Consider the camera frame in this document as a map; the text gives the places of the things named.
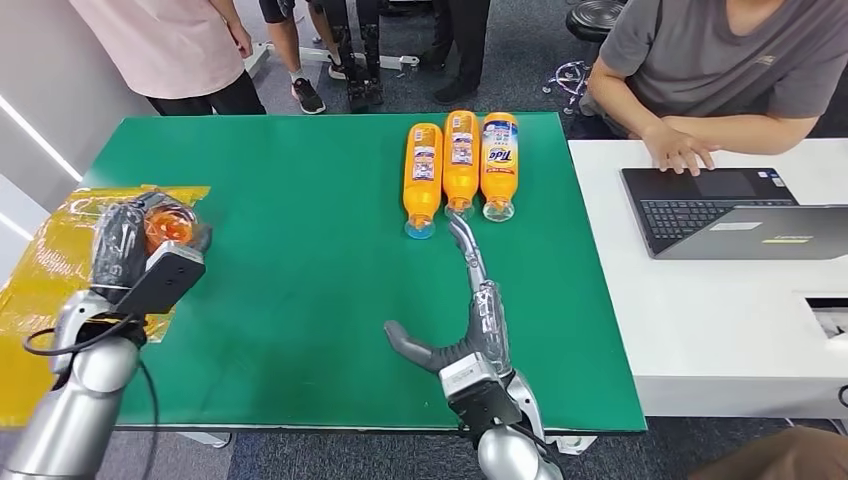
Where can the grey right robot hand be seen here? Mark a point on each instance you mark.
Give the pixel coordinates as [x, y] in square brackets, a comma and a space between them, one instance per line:
[490, 318]

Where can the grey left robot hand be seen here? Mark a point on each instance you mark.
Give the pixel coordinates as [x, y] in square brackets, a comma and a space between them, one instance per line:
[116, 252]

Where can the orange Tide detergent bottle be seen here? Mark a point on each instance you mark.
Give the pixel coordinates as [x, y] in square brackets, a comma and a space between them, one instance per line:
[169, 228]

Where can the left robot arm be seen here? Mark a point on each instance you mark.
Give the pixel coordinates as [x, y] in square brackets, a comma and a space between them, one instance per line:
[73, 411]

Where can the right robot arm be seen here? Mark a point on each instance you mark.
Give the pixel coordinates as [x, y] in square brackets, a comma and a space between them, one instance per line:
[510, 457]

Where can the orange detergent bottle clear cap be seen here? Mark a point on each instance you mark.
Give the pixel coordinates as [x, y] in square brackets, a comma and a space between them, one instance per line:
[460, 179]
[498, 185]

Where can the orange detergent bottle bluish cap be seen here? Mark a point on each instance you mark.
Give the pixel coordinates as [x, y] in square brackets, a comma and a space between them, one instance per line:
[422, 192]

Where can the yellow plastic sheet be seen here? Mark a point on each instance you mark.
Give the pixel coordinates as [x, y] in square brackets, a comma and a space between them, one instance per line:
[40, 265]

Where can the white table foot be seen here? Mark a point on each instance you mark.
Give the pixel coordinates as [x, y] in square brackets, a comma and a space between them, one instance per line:
[573, 444]
[205, 439]

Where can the green table mat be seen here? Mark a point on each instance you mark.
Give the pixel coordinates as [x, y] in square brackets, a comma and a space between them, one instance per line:
[298, 265]

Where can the person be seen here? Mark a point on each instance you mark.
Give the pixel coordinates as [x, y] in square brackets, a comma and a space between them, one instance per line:
[696, 60]
[470, 40]
[172, 46]
[288, 46]

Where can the white desk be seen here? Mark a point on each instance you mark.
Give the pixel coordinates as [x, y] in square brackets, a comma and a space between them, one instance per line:
[715, 318]

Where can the grey laptop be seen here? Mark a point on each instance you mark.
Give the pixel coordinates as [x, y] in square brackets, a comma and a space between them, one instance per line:
[696, 212]

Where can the black round stool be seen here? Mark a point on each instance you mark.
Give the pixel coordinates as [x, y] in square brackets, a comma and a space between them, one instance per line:
[596, 16]

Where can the brown rounded object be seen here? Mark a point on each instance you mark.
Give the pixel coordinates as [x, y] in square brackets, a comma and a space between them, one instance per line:
[782, 457]

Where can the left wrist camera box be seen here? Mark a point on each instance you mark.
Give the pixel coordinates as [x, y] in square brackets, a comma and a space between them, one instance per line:
[159, 281]

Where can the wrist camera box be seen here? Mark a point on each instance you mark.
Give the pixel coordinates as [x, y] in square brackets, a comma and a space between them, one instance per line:
[477, 397]
[159, 281]

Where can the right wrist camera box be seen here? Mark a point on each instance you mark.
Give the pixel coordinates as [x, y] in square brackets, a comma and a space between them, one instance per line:
[477, 397]

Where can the white wall light strip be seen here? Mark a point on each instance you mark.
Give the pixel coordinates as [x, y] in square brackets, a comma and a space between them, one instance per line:
[40, 137]

